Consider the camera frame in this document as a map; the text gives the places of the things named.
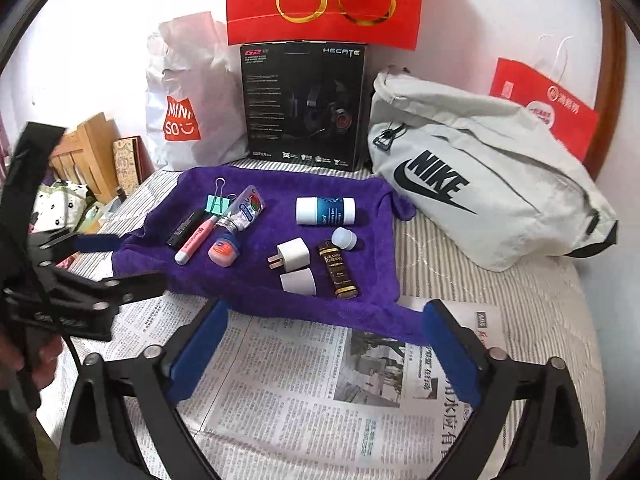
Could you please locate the pink pen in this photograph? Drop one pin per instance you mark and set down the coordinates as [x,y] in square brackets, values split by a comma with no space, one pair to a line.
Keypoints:
[195,240]

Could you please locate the white dotted cloth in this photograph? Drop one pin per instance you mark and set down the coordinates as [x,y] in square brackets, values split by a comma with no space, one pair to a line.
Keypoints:
[60,205]

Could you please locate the newspaper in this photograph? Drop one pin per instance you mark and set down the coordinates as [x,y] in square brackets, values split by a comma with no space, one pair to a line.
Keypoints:
[300,385]

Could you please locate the slim black box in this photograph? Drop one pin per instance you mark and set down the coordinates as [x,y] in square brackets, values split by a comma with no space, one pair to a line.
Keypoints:
[182,230]

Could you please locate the white cylinder cap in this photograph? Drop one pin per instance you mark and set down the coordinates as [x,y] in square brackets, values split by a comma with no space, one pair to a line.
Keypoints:
[298,282]

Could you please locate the translucent round cap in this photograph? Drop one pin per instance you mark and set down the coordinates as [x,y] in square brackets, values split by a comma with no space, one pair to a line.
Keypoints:
[344,238]

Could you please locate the wooden rack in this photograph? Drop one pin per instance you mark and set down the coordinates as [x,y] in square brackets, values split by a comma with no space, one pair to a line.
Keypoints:
[85,150]

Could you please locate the white shopping bag orange logo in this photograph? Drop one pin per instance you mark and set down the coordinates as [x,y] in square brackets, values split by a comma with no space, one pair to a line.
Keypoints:
[210,85]

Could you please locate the small pink jar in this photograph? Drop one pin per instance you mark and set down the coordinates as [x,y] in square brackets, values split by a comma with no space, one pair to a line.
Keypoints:
[225,252]

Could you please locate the grey sling bag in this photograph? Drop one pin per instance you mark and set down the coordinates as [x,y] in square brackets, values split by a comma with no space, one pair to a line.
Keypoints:
[500,150]

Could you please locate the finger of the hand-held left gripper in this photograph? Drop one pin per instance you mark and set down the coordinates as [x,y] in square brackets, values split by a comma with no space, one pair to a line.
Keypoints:
[135,285]
[100,243]

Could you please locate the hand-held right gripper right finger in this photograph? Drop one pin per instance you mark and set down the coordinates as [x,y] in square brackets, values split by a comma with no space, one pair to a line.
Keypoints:
[450,350]

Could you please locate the clear bottle of tablets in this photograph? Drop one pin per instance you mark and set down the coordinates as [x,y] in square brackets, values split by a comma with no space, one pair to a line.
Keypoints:
[245,210]

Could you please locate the white charger plug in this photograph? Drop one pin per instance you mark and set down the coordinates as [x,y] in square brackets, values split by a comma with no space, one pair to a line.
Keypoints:
[295,255]

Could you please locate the red bag with gold cherries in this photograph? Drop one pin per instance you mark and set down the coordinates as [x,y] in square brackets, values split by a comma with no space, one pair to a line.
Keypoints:
[325,25]

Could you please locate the wooden headboard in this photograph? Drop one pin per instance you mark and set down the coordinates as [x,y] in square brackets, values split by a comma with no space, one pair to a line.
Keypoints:
[612,85]

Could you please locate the green binder clip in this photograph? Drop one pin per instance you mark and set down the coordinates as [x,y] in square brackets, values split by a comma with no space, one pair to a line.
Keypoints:
[216,205]

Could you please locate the purple towel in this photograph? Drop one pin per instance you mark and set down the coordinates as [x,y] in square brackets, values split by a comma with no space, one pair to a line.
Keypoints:
[280,200]

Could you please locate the black headphone box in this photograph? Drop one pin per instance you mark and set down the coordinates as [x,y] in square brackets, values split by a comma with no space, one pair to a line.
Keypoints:
[280,110]

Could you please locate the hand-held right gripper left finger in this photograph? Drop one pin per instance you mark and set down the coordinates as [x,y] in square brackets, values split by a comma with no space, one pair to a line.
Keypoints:
[197,350]

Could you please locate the person's left hand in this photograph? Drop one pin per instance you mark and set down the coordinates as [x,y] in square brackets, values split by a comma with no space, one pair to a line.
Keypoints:
[47,360]

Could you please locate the white bottle with blue label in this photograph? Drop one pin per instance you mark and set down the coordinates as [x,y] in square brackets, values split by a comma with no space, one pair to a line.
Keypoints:
[325,210]

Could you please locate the brown patterned book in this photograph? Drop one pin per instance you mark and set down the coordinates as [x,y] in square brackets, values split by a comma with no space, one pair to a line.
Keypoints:
[127,165]

